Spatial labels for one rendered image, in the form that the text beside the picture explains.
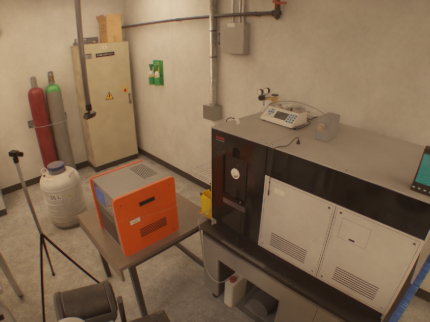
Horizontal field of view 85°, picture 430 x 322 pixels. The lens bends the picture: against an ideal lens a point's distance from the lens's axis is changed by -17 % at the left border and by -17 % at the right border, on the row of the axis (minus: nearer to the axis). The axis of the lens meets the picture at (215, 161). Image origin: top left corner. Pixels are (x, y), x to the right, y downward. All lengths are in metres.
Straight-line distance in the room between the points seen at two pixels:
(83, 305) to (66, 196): 2.53
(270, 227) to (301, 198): 0.30
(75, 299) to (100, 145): 3.82
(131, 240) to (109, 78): 3.01
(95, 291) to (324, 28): 2.27
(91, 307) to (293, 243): 1.08
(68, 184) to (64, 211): 0.33
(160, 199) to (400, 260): 1.32
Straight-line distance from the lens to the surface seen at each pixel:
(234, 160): 1.56
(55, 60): 4.44
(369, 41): 2.28
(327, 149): 1.41
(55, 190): 3.17
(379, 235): 1.28
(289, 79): 2.56
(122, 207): 1.60
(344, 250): 1.39
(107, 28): 4.34
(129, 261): 1.78
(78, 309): 0.75
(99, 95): 4.29
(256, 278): 1.77
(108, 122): 4.41
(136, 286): 1.97
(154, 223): 1.79
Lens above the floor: 1.93
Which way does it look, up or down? 25 degrees down
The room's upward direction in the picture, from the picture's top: straight up
